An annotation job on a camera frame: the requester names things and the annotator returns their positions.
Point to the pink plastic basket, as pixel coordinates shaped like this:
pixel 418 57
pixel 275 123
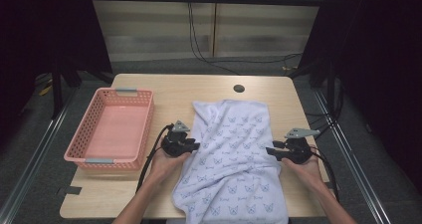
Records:
pixel 109 131

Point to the person's left hand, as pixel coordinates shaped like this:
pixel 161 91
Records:
pixel 164 167

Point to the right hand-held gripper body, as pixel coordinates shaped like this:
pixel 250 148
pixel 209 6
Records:
pixel 298 151

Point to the metal floor rail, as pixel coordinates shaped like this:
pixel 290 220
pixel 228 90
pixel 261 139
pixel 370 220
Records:
pixel 30 157
pixel 358 171

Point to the white printed towel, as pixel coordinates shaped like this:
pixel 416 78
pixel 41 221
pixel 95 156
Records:
pixel 232 171

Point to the black stand leg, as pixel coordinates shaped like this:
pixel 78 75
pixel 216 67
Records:
pixel 56 91

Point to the black tape strip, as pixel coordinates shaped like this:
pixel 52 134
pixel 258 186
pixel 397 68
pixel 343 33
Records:
pixel 329 185
pixel 71 190

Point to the person's right hand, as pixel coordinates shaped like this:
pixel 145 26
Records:
pixel 308 174

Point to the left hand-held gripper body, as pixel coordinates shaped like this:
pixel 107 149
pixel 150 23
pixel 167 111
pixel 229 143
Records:
pixel 174 146

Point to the black curtain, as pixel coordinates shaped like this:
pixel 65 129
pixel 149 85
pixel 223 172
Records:
pixel 40 28
pixel 381 68

